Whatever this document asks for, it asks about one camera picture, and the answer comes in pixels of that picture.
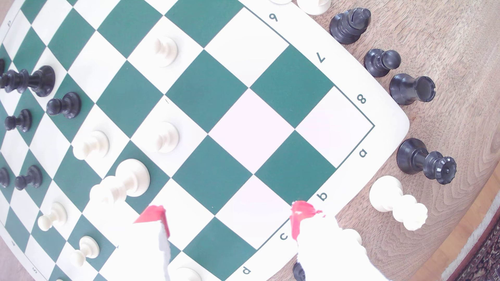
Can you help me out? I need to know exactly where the black chess rook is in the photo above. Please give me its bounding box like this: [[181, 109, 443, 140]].
[[389, 73, 436, 106]]

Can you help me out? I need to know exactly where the white chess queen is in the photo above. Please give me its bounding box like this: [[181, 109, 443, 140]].
[[369, 175, 428, 231]]

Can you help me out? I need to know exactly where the black chess king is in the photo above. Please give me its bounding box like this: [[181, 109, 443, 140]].
[[0, 65, 56, 98]]

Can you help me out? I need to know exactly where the green and white chess mat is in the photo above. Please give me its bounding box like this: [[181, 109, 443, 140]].
[[0, 0, 411, 281]]

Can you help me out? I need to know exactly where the white chess piece round base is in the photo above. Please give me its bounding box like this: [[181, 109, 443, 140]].
[[297, 0, 332, 16]]

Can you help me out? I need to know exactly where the patterned dark rug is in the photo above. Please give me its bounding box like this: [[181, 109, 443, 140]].
[[441, 203, 500, 281]]

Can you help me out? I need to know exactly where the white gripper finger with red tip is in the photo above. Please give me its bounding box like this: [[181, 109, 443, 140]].
[[290, 201, 391, 281], [117, 205, 171, 281]]

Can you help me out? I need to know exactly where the black chess queen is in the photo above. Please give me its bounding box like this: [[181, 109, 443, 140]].
[[396, 138, 457, 185]]

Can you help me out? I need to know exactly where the large white chess piece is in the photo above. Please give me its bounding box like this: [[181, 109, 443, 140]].
[[89, 158, 151, 206]]

